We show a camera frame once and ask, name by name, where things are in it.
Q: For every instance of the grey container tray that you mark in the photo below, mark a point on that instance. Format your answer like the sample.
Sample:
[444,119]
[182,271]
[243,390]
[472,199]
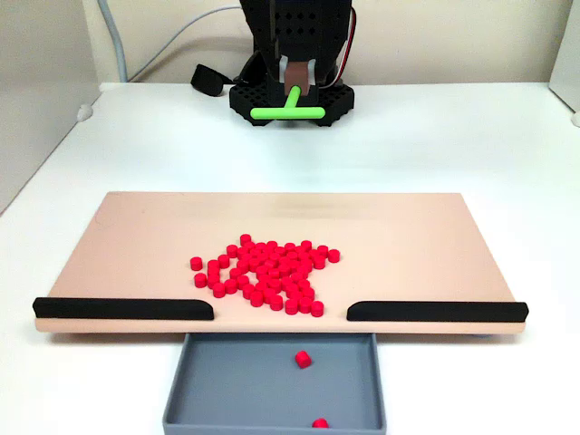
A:
[235,385]

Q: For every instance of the red cylindrical granule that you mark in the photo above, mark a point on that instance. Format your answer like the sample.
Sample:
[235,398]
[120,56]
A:
[306,246]
[256,298]
[223,260]
[303,359]
[317,309]
[245,239]
[200,280]
[322,250]
[213,265]
[219,290]
[196,263]
[304,305]
[232,251]
[276,302]
[230,286]
[334,256]
[292,307]
[320,423]

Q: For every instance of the heap of red granules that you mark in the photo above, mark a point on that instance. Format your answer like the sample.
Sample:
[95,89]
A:
[272,272]

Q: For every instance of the black board edge rail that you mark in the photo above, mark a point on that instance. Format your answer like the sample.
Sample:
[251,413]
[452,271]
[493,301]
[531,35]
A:
[118,309]
[435,312]

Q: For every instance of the green T-shaped pusher tool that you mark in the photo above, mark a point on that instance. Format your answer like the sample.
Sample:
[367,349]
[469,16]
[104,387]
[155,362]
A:
[285,112]

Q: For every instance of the white box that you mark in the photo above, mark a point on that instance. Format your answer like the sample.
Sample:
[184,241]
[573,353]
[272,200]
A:
[568,54]

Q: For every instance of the small white blob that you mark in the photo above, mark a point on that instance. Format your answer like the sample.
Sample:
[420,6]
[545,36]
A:
[576,119]
[84,112]

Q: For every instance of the beige flat board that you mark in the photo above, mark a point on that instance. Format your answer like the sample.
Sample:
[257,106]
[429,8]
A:
[136,249]

